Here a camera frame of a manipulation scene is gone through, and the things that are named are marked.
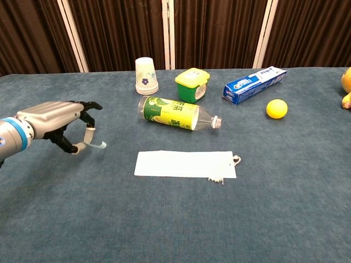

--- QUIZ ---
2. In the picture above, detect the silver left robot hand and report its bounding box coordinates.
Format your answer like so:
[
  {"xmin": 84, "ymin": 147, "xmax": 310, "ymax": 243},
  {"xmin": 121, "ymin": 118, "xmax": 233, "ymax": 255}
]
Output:
[{"xmin": 15, "ymin": 100, "xmax": 104, "ymax": 156}]

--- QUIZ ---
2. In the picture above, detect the dark brown curtain panel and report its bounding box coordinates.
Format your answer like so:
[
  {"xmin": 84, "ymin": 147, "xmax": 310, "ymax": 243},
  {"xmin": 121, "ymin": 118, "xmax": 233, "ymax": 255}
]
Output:
[
  {"xmin": 173, "ymin": 0, "xmax": 265, "ymax": 70},
  {"xmin": 67, "ymin": 0, "xmax": 167, "ymax": 73},
  {"xmin": 0, "ymin": 0, "xmax": 81, "ymax": 78},
  {"xmin": 262, "ymin": 0, "xmax": 351, "ymax": 69}
]

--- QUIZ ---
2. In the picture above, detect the white paper cup stack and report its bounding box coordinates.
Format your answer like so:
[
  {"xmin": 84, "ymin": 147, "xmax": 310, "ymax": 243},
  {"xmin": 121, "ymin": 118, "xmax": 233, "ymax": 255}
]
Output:
[{"xmin": 134, "ymin": 56, "xmax": 160, "ymax": 96}]

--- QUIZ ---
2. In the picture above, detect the clear bottle with green label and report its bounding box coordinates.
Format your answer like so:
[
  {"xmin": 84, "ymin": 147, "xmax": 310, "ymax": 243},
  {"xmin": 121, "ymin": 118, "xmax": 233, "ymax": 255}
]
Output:
[{"xmin": 137, "ymin": 95, "xmax": 223, "ymax": 132}]

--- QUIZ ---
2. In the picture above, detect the light blue towel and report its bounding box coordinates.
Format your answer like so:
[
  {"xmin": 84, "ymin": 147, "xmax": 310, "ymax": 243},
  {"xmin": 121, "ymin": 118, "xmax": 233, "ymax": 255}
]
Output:
[{"xmin": 133, "ymin": 150, "xmax": 237, "ymax": 180}]

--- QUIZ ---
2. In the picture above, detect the green tub with yellow lid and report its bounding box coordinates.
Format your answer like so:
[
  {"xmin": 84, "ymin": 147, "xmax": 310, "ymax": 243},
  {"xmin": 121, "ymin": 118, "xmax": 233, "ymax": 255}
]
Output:
[{"xmin": 174, "ymin": 67, "xmax": 211, "ymax": 104}]

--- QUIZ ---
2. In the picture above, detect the blue white toothpaste box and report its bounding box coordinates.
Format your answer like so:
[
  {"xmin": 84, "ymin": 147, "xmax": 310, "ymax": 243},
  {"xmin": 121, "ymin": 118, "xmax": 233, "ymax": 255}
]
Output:
[{"xmin": 222, "ymin": 65, "xmax": 288, "ymax": 106}]

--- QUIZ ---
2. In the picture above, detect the yellow ball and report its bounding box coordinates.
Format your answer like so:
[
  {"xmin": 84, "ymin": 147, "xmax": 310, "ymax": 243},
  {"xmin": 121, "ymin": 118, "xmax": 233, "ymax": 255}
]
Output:
[{"xmin": 265, "ymin": 99, "xmax": 289, "ymax": 120}]

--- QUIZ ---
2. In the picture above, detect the yellow round toy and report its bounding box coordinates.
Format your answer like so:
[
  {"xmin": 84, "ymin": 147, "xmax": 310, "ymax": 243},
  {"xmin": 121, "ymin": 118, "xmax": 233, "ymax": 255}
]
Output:
[{"xmin": 341, "ymin": 66, "xmax": 351, "ymax": 94}]

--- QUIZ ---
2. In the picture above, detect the white screen frame post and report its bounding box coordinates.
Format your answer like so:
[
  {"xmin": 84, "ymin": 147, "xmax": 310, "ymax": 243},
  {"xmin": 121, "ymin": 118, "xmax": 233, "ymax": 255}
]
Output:
[
  {"xmin": 56, "ymin": 0, "xmax": 90, "ymax": 73},
  {"xmin": 161, "ymin": 0, "xmax": 177, "ymax": 70},
  {"xmin": 252, "ymin": 0, "xmax": 280, "ymax": 70}
]

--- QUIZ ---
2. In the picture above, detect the cream string tassel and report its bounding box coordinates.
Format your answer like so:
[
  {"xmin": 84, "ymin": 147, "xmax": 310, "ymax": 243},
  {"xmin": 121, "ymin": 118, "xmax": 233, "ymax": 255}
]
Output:
[{"xmin": 207, "ymin": 155, "xmax": 242, "ymax": 185}]

